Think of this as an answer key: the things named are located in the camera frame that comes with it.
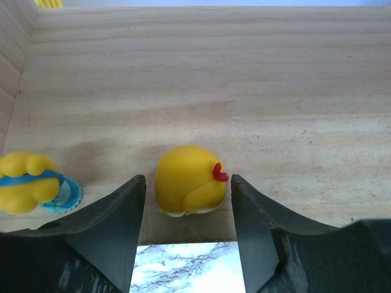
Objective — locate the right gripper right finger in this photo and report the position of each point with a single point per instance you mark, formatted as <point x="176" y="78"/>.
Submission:
<point x="283" y="251"/>

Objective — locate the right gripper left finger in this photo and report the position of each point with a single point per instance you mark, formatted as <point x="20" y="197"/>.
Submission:
<point x="90" y="250"/>

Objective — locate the small yellow striped toy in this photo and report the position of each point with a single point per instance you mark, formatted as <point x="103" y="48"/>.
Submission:
<point x="30" y="180"/>

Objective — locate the yellow duck toy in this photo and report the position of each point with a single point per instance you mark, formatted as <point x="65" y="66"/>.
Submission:
<point x="189" y="180"/>

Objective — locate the wooden two-tier shelf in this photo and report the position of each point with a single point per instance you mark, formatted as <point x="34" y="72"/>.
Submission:
<point x="294" y="99"/>

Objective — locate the yellow plastic shopping basket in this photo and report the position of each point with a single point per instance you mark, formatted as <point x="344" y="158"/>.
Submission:
<point x="49" y="4"/>

